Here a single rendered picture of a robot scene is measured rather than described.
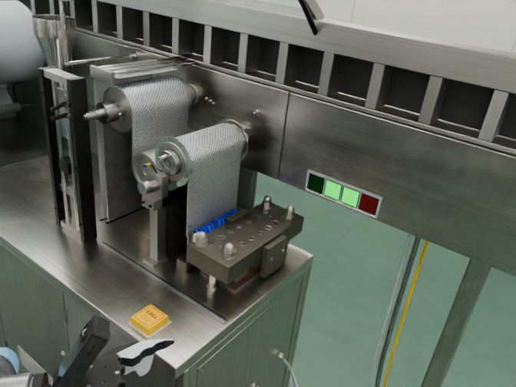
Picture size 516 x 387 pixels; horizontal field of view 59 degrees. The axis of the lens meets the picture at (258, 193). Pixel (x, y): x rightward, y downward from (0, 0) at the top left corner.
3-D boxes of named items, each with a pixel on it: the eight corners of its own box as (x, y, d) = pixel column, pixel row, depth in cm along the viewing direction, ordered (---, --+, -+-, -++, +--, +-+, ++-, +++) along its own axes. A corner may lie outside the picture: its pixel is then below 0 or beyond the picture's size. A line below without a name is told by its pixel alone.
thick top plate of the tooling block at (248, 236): (186, 261, 136) (186, 244, 133) (264, 214, 165) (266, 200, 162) (227, 285, 128) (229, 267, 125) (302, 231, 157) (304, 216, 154)
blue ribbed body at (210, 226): (190, 239, 139) (190, 229, 138) (234, 214, 155) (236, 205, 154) (199, 243, 138) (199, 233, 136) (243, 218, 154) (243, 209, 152)
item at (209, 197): (186, 236, 138) (187, 182, 130) (234, 210, 156) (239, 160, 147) (186, 236, 138) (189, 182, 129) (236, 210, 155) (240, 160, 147)
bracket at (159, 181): (141, 262, 144) (140, 176, 130) (157, 254, 149) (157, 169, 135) (152, 269, 142) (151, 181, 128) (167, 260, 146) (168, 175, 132)
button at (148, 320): (130, 323, 120) (130, 316, 119) (150, 310, 126) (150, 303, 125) (148, 336, 117) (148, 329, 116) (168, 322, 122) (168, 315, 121)
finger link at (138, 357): (161, 355, 78) (116, 385, 71) (161, 327, 76) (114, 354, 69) (173, 365, 76) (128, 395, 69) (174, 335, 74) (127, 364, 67)
